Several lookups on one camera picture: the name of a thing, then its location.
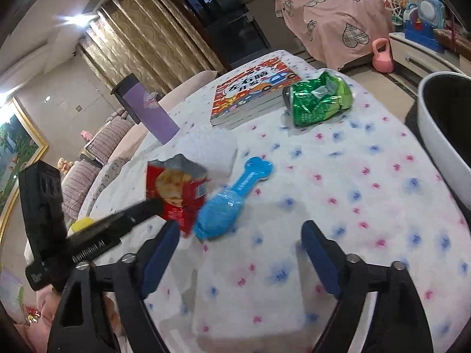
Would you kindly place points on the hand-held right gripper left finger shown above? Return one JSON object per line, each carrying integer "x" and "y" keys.
{"x": 160, "y": 253}

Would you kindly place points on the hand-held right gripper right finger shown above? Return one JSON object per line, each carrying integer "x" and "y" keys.
{"x": 320, "y": 257}

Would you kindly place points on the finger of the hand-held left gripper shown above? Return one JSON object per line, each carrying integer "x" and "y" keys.
{"x": 125, "y": 215}

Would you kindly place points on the red snack bag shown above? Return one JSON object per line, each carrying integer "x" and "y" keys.
{"x": 176, "y": 191}

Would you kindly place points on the blue bone-shaped packet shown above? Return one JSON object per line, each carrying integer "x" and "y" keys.
{"x": 230, "y": 195}

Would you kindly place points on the white trash bin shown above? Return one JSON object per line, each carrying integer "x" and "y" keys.
{"x": 445, "y": 136}

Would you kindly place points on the yellow plastic wrapper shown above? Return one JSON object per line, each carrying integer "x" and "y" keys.
{"x": 84, "y": 224}

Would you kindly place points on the striped sofa cushion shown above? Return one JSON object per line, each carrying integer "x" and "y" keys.
{"x": 114, "y": 138}
{"x": 79, "y": 187}

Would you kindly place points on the teddy bear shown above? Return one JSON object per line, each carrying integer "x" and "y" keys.
{"x": 63, "y": 163}

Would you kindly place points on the gold-framed landscape painting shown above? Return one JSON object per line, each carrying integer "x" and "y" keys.
{"x": 14, "y": 161}

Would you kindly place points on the white flower-print tablecloth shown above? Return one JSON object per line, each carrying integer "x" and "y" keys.
{"x": 331, "y": 191}

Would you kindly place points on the pink plush toy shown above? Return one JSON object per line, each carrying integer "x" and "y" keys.
{"x": 86, "y": 135}

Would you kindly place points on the purple water bottle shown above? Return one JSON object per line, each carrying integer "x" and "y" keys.
{"x": 147, "y": 110}

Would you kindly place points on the pink sofa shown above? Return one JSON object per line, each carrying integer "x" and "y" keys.
{"x": 184, "y": 84}

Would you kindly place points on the green snack bag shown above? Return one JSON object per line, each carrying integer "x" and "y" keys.
{"x": 316, "y": 99}

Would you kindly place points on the colourful picture book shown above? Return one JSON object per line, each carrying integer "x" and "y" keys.
{"x": 254, "y": 92}

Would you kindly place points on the beige patterned curtains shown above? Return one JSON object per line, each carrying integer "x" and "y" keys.
{"x": 147, "y": 33}

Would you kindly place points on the pink kettlebell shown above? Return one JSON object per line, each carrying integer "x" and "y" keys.
{"x": 382, "y": 59}

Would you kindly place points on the white television cabinet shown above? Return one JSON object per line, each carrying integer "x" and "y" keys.
{"x": 423, "y": 57}

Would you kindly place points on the pink heart-print cover cloth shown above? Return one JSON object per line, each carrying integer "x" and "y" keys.
{"x": 331, "y": 18}

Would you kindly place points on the blue plastic toy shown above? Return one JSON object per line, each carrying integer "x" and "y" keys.
{"x": 423, "y": 22}

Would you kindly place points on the ferris wheel toy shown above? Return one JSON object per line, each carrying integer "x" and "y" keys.
{"x": 395, "y": 7}

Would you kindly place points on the wooden balcony door frame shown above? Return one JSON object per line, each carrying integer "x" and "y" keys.
{"x": 220, "y": 3}

